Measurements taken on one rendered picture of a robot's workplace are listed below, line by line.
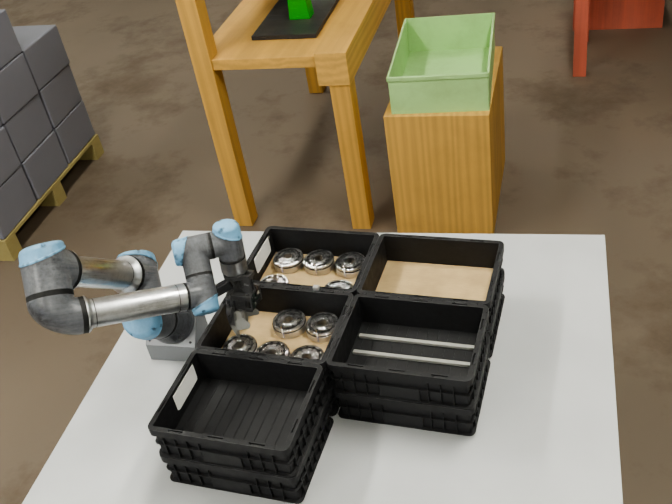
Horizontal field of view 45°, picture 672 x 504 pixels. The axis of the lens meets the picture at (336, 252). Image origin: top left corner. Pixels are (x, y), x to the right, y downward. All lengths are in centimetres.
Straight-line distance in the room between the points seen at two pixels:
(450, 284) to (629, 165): 227
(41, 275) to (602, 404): 153
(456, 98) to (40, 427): 232
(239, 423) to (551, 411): 86
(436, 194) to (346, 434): 191
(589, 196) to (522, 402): 219
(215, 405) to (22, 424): 161
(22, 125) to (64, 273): 285
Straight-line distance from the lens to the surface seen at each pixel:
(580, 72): 559
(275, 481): 218
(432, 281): 260
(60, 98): 528
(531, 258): 288
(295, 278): 270
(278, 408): 230
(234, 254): 227
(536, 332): 260
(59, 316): 214
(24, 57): 501
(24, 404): 392
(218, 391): 239
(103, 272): 233
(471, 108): 380
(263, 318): 257
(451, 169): 393
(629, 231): 419
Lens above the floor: 249
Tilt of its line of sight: 37 degrees down
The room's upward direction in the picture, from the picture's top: 10 degrees counter-clockwise
